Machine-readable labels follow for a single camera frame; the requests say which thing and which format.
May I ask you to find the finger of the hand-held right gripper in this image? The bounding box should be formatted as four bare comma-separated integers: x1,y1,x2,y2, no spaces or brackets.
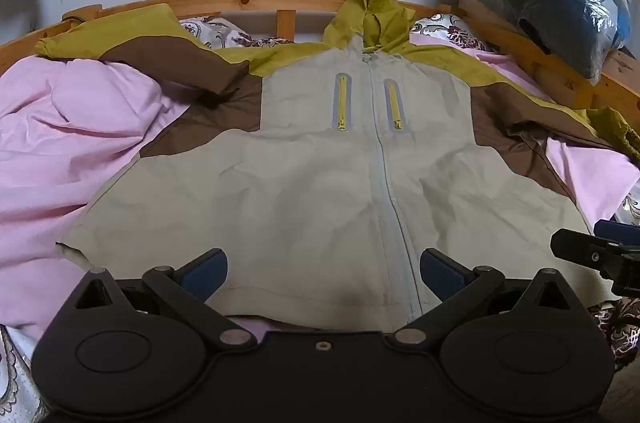
550,228,625,277
593,219,640,245

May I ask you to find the white lace cloth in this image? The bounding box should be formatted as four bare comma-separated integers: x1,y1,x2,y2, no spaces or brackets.
0,322,52,423

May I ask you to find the floral pillow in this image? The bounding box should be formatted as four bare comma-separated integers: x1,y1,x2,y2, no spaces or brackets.
178,16,297,50
409,13,497,53

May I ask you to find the floral bedsheet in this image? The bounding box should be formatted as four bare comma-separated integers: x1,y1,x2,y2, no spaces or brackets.
586,177,640,373

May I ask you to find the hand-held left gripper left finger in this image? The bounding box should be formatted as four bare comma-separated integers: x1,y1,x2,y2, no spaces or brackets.
72,247,259,352

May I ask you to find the pink blanket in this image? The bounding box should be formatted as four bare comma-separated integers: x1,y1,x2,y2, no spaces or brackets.
0,30,640,346

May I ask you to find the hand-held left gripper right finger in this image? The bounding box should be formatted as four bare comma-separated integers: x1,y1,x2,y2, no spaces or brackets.
392,247,577,352

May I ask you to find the beige brown olive hooded jacket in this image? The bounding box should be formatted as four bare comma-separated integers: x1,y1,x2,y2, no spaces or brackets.
34,0,640,335

